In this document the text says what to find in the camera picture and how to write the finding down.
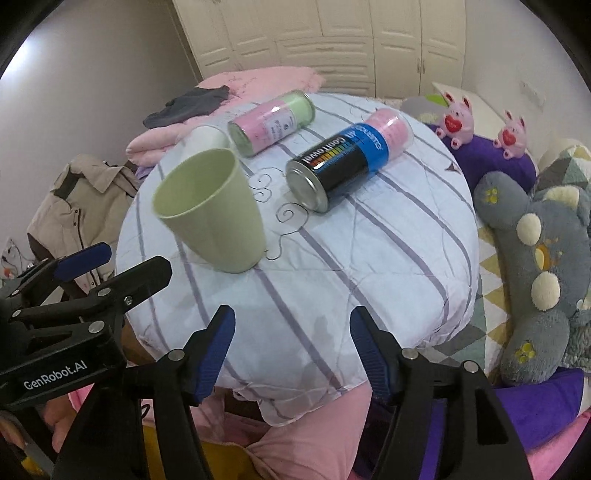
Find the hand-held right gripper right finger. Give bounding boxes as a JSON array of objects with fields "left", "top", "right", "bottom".
[{"left": 348, "top": 305, "right": 534, "bottom": 480}]

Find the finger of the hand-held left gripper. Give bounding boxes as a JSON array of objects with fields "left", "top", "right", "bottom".
[
  {"left": 9, "top": 256, "right": 174, "bottom": 344},
  {"left": 0, "top": 243, "right": 112, "bottom": 319}
]

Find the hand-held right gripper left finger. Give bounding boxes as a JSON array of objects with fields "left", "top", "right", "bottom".
[{"left": 53, "top": 305, "right": 236, "bottom": 480}]

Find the light green cup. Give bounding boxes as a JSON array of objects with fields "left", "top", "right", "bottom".
[{"left": 152, "top": 148, "right": 269, "bottom": 274}]

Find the white cup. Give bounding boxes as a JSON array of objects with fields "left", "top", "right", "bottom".
[{"left": 182, "top": 124, "right": 232, "bottom": 160}]

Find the person's left hand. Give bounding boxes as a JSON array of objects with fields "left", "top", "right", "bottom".
[{"left": 0, "top": 399, "right": 78, "bottom": 457}]

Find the beige jacket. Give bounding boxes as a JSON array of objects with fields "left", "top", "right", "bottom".
[{"left": 26, "top": 154, "right": 141, "bottom": 296}]

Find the white striped quilt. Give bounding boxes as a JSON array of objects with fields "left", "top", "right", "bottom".
[{"left": 115, "top": 92, "right": 481, "bottom": 428}]

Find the pink cloth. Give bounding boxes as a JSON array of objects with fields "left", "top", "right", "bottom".
[{"left": 69, "top": 383, "right": 375, "bottom": 480}]

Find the yellow cloth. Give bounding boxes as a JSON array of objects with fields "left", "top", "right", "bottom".
[{"left": 141, "top": 425, "right": 259, "bottom": 480}]

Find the purple cloth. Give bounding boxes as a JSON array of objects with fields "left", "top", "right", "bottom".
[{"left": 355, "top": 367, "right": 591, "bottom": 480}]

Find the grey plush toy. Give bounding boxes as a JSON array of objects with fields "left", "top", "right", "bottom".
[{"left": 473, "top": 171, "right": 591, "bottom": 386}]

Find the dark grey cloth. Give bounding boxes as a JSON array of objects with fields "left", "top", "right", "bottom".
[{"left": 142, "top": 85, "right": 230, "bottom": 130}]

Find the black and blue towel can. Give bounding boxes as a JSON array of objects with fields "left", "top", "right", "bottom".
[{"left": 285, "top": 108, "right": 415, "bottom": 214}]

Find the pink and green towel can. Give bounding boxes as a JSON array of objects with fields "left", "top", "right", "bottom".
[{"left": 228, "top": 90, "right": 317, "bottom": 158}]

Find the purple pillow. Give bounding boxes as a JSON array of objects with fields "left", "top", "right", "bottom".
[{"left": 427, "top": 122, "right": 539, "bottom": 197}]

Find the pink folded blanket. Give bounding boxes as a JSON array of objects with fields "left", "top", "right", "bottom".
[{"left": 126, "top": 66, "right": 326, "bottom": 169}]

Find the pink bunny plush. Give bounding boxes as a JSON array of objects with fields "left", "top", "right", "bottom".
[
  {"left": 434, "top": 90, "right": 476, "bottom": 151},
  {"left": 493, "top": 110, "right": 529, "bottom": 160}
]

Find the grey and green pillow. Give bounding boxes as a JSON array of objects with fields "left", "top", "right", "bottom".
[{"left": 399, "top": 95, "right": 446, "bottom": 125}]

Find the cream wardrobe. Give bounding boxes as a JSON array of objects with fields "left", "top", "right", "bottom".
[{"left": 171, "top": 0, "right": 469, "bottom": 100}]

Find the white wall socket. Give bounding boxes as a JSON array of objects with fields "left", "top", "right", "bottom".
[{"left": 519, "top": 80, "right": 548, "bottom": 104}]

